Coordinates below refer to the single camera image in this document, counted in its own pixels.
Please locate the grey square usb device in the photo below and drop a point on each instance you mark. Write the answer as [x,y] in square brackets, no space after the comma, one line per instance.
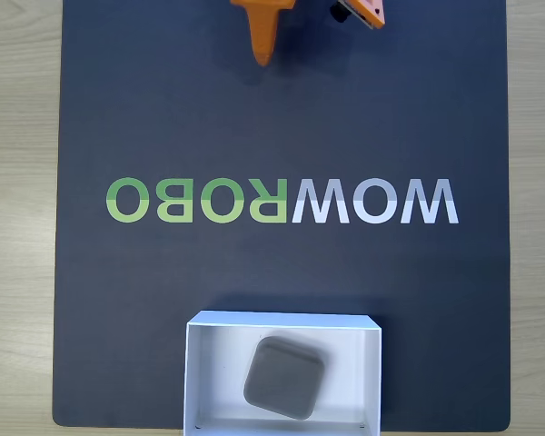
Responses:
[282,379]

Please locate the dark mat with WOWROBO print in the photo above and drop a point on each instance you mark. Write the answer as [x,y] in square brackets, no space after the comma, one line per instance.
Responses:
[163,281]

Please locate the white open cardboard box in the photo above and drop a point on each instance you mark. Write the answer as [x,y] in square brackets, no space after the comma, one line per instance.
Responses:
[209,363]

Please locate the orange mounted camera module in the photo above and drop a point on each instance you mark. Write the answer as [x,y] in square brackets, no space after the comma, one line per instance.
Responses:
[368,11]

